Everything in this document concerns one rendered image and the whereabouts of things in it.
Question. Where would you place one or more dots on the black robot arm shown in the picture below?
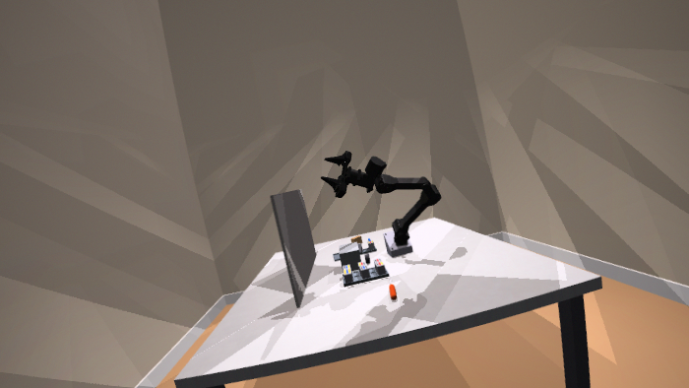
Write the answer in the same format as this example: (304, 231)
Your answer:
(385, 183)

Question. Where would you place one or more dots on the orange-handled screwdriver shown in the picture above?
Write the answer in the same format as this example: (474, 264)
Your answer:
(392, 291)

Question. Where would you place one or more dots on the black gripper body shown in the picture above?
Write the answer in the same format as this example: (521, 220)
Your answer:
(349, 175)

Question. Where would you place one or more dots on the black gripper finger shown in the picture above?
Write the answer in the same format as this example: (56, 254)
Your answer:
(338, 160)
(335, 183)

